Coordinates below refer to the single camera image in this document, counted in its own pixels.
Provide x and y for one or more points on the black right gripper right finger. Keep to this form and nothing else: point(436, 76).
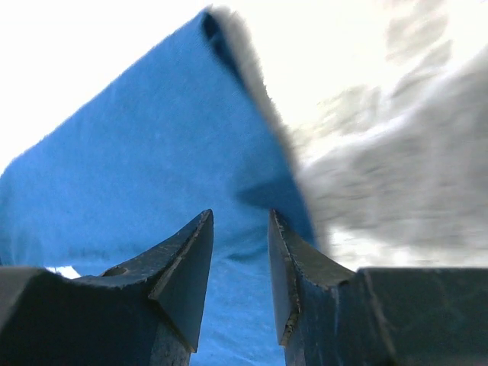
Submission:
point(326, 314)

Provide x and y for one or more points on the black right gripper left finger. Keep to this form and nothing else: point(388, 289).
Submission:
point(145, 311)

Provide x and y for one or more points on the dark blue printed t-shirt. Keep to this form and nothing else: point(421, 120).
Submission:
point(175, 134)

